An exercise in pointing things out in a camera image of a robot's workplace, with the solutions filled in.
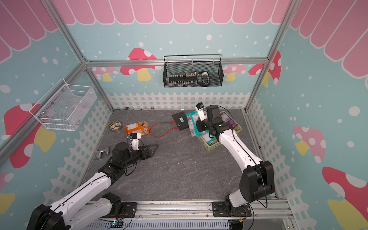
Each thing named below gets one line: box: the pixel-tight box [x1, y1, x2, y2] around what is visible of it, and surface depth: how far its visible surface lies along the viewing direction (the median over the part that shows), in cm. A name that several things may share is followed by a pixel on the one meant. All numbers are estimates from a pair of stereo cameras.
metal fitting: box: [95, 146, 110, 160], surface depth 96 cm
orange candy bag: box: [125, 120, 150, 138], surface depth 108 cm
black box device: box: [172, 111, 190, 131], surface depth 112 cm
